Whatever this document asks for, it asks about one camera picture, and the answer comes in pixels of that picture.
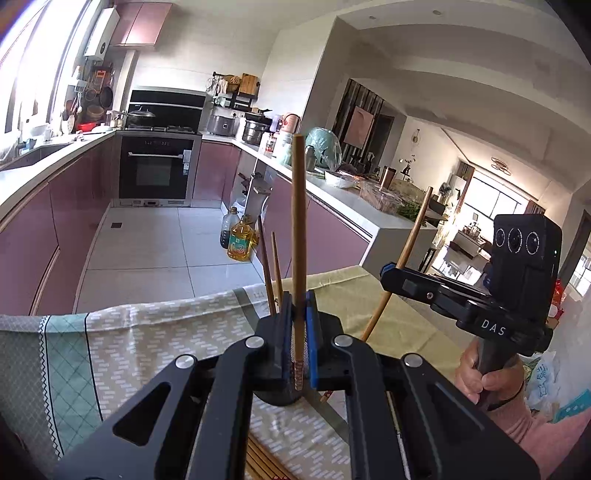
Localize pink window-side base cabinets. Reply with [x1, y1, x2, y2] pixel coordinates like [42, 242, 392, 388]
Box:
[0, 129, 122, 317]

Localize gas stove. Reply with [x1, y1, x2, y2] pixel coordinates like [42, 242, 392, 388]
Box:
[124, 124, 202, 136]

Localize bundle of wooden chopsticks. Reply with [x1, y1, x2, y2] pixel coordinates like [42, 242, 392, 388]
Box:
[247, 434, 298, 480]

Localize green plastic bag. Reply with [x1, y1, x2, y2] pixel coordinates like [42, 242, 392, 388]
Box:
[305, 127, 343, 169]

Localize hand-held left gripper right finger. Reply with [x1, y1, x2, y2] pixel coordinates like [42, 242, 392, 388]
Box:
[304, 290, 541, 480]

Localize white bowl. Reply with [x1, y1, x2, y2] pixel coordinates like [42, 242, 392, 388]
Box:
[324, 171, 359, 190]

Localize pink wall cabinet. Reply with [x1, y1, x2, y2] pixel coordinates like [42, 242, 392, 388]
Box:
[111, 0, 172, 48]

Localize black wok with lid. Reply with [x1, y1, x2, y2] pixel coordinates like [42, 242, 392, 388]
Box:
[126, 107, 157, 128]

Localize steel pot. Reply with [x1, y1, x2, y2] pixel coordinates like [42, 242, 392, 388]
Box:
[242, 121, 269, 145]

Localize silver rice cooker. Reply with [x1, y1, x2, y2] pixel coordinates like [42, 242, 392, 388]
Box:
[208, 113, 239, 137]

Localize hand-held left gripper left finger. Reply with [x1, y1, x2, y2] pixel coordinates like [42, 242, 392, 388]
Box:
[53, 292, 296, 480]

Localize wall utensil rack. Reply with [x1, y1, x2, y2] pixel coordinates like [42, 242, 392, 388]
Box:
[62, 60, 116, 132]

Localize black range hood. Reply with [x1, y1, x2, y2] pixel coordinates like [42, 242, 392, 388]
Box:
[128, 87, 206, 128]

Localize dark sauce bottle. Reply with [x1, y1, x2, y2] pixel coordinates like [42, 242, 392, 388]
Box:
[220, 207, 241, 250]

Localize white water heater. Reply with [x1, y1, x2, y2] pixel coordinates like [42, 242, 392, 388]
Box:
[83, 7, 120, 58]

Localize black built-in oven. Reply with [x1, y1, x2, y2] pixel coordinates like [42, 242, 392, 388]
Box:
[119, 134, 202, 206]

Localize kitchen window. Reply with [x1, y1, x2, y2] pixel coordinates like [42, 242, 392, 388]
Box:
[0, 0, 93, 136]

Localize black dish rack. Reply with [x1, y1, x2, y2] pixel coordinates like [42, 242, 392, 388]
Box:
[210, 71, 262, 114]

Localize pink peninsula base cabinets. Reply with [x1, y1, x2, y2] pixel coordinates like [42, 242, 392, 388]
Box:
[191, 131, 438, 280]

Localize person's right hand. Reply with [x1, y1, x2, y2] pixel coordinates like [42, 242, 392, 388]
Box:
[455, 344, 527, 412]

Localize clear plastic container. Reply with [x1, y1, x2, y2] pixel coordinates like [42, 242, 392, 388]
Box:
[359, 180, 403, 213]

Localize black mesh holder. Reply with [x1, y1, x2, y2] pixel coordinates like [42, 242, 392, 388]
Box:
[252, 376, 305, 408]

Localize beige patterned tablecloth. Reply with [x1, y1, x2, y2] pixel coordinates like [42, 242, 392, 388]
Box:
[0, 272, 384, 480]

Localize yellow cooking oil bottle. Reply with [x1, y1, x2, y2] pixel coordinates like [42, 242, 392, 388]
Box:
[227, 216, 257, 262]

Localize person's right forearm pink sleeve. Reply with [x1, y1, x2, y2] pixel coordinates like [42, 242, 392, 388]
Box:
[489, 392, 591, 480]

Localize white plastic bag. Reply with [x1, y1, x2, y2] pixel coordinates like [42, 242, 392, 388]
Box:
[526, 351, 562, 412]

